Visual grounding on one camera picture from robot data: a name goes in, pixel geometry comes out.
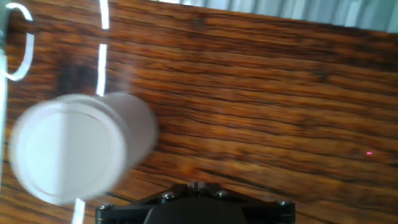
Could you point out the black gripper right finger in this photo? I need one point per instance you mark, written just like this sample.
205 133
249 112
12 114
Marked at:
255 205

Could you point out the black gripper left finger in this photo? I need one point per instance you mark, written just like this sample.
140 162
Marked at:
146 205

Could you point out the white plastic cup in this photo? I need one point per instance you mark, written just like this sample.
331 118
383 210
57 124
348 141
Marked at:
77 146

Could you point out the aluminium table frame rail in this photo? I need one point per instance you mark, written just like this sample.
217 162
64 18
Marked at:
2 109

